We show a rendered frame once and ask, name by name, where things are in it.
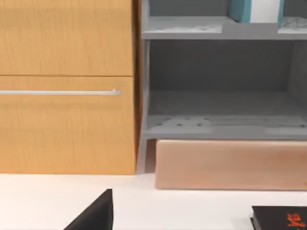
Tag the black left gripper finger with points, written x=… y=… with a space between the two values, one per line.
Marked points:
x=98 y=213

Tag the teal and white book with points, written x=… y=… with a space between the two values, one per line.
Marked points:
x=256 y=10

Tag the plain wooden drawer front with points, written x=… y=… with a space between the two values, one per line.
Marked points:
x=64 y=36

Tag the grey open shelf unit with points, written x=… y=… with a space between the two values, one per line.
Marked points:
x=223 y=79

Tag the pale wooden drawer front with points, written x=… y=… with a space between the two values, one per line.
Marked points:
x=230 y=165

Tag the black book with red print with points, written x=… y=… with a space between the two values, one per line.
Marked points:
x=280 y=218

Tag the wooden cupboard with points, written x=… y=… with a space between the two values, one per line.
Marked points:
x=69 y=86

